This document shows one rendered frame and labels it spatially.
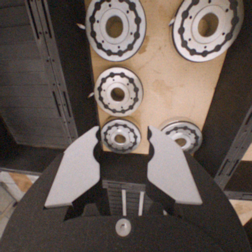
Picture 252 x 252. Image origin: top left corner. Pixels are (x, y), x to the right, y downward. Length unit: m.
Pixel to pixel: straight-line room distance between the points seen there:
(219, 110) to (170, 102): 0.10
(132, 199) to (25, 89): 0.51
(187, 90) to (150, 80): 0.08
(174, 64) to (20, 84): 0.37
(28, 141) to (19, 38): 0.30
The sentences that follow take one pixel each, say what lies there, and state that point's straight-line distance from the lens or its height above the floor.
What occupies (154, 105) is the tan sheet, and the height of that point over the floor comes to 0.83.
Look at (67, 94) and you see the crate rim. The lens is 0.22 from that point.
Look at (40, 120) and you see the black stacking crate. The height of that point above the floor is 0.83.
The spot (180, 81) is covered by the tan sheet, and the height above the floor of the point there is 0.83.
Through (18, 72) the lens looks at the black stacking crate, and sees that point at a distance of 0.41.
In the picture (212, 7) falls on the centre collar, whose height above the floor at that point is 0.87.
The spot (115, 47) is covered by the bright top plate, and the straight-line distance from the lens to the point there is 0.25.
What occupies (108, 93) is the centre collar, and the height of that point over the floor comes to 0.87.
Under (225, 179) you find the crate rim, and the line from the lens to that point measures 0.33.
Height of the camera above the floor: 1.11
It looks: 60 degrees down
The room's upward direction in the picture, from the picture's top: 166 degrees counter-clockwise
